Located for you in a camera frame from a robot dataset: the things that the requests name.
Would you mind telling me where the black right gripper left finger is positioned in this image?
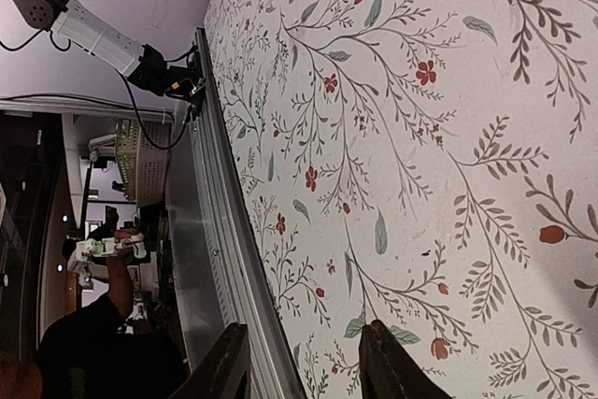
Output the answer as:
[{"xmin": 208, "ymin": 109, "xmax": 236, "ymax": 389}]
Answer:
[{"xmin": 170, "ymin": 322, "xmax": 249, "ymax": 399}]

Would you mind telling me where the aluminium front rail frame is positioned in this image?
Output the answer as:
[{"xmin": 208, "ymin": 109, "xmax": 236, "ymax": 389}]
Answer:
[{"xmin": 166, "ymin": 28, "xmax": 306, "ymax": 398}]

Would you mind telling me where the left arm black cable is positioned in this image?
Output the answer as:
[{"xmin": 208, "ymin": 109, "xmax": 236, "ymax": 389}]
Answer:
[{"xmin": 0, "ymin": 27, "xmax": 197, "ymax": 152}]

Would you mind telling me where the person in black shirt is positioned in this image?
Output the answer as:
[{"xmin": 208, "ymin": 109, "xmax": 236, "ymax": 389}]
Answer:
[{"xmin": 1, "ymin": 246, "xmax": 188, "ymax": 398}]

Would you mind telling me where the white perforated background rack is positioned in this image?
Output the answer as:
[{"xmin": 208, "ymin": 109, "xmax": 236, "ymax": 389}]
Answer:
[{"xmin": 88, "ymin": 119, "xmax": 170, "ymax": 207}]

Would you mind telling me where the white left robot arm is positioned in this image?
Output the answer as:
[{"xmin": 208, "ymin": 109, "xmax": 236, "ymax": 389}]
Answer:
[{"xmin": 12, "ymin": 0, "xmax": 168, "ymax": 96}]

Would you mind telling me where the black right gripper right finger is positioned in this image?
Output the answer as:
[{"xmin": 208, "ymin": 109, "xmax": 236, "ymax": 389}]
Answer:
[{"xmin": 359, "ymin": 320, "xmax": 450, "ymax": 399}]

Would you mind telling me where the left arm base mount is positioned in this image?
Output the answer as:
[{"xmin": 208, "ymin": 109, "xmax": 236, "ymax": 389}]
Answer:
[{"xmin": 164, "ymin": 44, "xmax": 206, "ymax": 125}]

